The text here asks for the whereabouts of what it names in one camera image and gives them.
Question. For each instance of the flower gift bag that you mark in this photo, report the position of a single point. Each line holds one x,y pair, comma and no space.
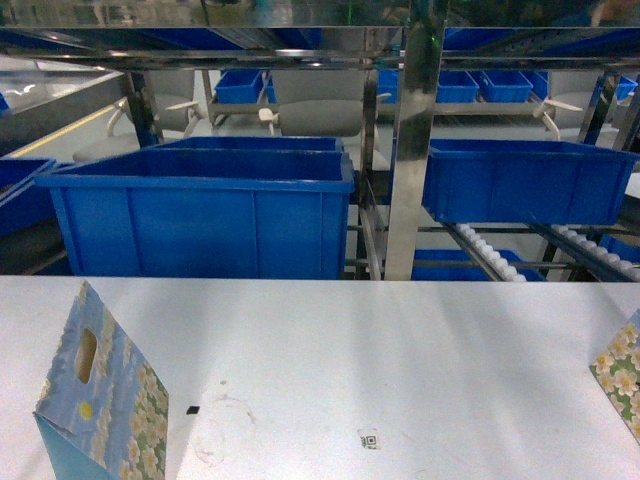
616,370
102,411

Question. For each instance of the steel roller conveyor rack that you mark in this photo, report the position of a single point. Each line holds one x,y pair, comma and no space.
419,37

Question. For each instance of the blue crate on right rollers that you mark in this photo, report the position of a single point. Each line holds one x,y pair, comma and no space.
529,182

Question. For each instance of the large blue crate front left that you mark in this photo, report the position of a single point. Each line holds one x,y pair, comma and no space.
206,213

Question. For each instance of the QR code sticker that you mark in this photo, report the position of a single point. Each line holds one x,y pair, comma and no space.
370,438

